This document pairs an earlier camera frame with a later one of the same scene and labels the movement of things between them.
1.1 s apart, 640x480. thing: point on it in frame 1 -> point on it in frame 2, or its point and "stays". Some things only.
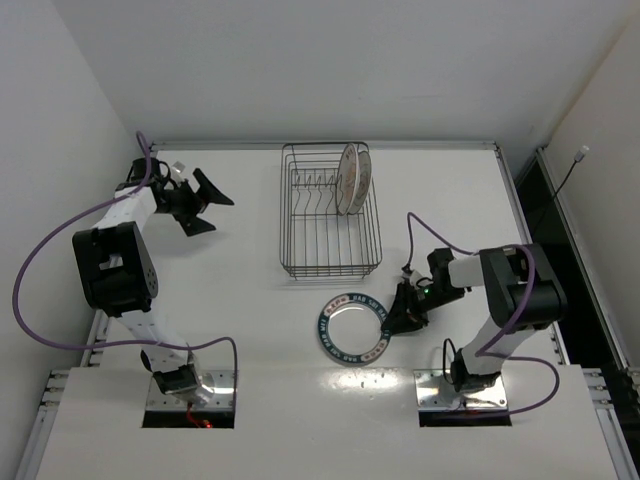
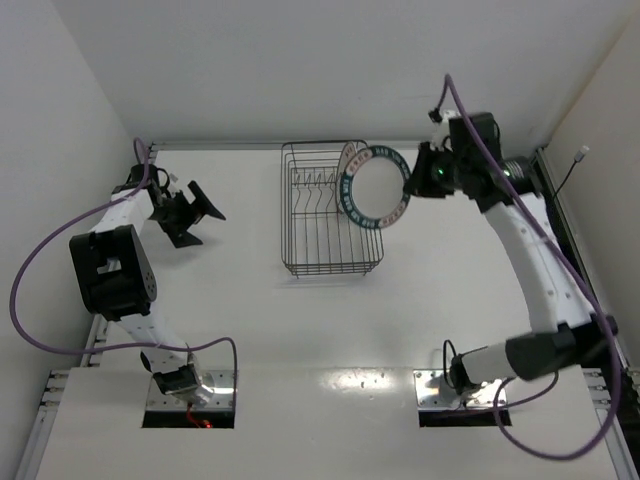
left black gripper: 191,204 -> 185,216
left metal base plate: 222,383 stays
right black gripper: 411,300 -> 425,170
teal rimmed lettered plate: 350,329 -> 372,187
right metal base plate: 436,393 stays
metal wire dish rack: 317,241 stays
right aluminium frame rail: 583,258 stays
